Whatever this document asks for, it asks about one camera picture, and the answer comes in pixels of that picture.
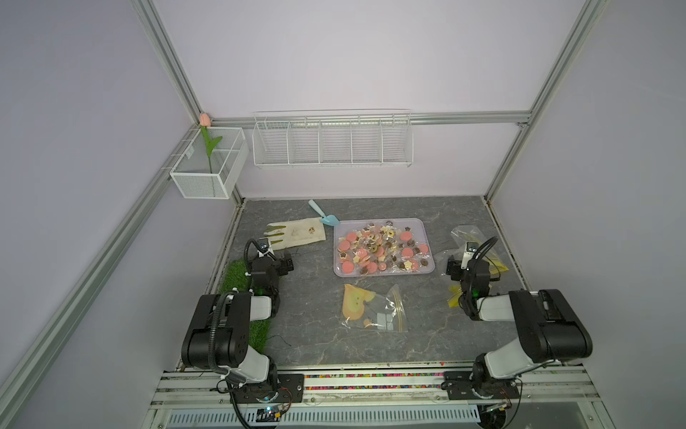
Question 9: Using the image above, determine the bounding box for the clear ziploc bag of cookies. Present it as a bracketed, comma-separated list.
[433, 225, 510, 276]

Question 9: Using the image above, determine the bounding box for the white wire wall shelf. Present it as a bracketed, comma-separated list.
[253, 109, 414, 168]

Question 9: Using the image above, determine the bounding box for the lilac plastic tray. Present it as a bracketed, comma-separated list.
[332, 216, 436, 278]

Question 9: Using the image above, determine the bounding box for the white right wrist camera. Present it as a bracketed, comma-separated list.
[460, 241, 480, 270]

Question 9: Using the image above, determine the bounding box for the white mesh wall box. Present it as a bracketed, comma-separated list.
[170, 126, 249, 200]

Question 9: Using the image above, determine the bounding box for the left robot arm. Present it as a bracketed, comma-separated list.
[180, 239, 294, 391]

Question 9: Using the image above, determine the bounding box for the pile of poured cookies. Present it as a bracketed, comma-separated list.
[336, 219, 432, 276]

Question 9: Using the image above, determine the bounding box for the green artificial grass mat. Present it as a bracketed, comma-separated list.
[217, 260, 272, 353]

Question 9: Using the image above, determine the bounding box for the cream gardening glove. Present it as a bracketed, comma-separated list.
[264, 218, 326, 250]

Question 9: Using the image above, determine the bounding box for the ziploc bag with small cookies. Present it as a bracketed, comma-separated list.
[448, 284, 464, 309]

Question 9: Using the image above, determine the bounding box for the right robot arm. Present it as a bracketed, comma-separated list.
[441, 237, 593, 399]

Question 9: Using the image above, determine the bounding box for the light blue garden trowel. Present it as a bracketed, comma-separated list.
[308, 199, 340, 227]

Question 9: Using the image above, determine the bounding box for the artificial pink tulip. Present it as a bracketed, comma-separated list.
[198, 113, 223, 173]

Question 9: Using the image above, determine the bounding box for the ziploc bag with yellow toy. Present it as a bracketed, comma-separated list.
[340, 284, 409, 332]

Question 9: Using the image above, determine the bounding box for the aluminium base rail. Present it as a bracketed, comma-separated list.
[142, 361, 614, 428]

